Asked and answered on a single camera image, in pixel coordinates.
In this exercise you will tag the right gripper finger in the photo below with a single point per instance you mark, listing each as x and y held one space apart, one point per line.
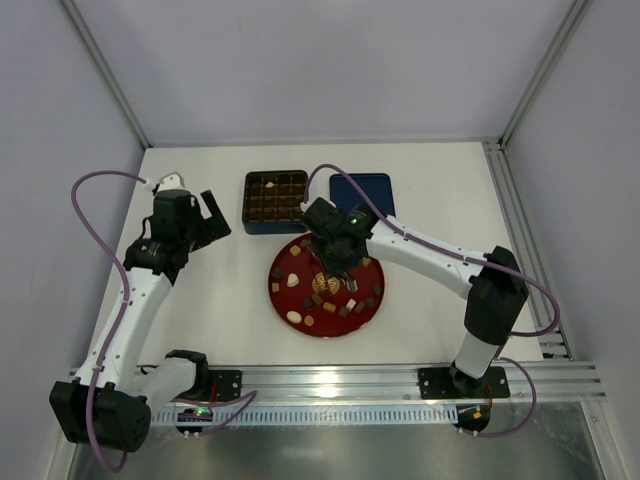
317 253
343 268

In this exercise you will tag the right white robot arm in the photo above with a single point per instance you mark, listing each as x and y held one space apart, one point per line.
489 282

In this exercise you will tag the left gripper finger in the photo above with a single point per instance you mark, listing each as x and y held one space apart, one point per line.
213 228
215 214

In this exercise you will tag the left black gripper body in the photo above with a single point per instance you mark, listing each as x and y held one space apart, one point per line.
205 228

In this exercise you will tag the right aluminium side rail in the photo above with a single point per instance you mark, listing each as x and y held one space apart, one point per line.
554 343

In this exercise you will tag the right mounting plate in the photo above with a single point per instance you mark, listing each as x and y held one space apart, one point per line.
446 383

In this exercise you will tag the blue chocolate box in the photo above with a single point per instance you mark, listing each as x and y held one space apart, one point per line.
273 211

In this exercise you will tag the round red plate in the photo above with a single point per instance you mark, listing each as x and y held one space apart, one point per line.
337 312

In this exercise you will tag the metal tongs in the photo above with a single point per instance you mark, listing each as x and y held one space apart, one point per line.
350 283

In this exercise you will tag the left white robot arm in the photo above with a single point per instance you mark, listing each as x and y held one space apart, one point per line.
108 403

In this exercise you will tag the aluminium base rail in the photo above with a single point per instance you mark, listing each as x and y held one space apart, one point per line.
373 395

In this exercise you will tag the white heart chocolate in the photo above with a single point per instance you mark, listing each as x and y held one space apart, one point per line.
292 280

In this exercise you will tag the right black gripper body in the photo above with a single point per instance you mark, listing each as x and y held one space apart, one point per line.
335 267

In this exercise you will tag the blue box lid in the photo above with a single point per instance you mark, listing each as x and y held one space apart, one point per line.
377 186

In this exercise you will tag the white oval chocolate bottom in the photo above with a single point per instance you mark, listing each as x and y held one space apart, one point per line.
293 317

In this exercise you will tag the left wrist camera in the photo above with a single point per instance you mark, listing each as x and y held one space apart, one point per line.
171 181

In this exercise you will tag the left mounting plate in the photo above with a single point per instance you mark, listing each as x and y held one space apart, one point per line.
223 385

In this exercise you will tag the mounting plate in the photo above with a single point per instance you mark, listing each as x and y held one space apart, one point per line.
223 385
446 383

